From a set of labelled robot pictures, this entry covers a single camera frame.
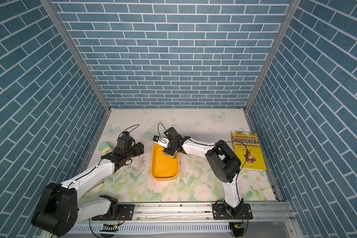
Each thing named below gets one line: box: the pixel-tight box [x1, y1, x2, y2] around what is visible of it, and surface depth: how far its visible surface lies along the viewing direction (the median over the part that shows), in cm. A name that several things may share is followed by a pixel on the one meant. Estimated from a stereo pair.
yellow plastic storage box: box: [150, 143, 180, 181], surface depth 91 cm
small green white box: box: [97, 141, 114, 156], surface depth 91 cm
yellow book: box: [230, 130, 267, 171], surface depth 100 cm
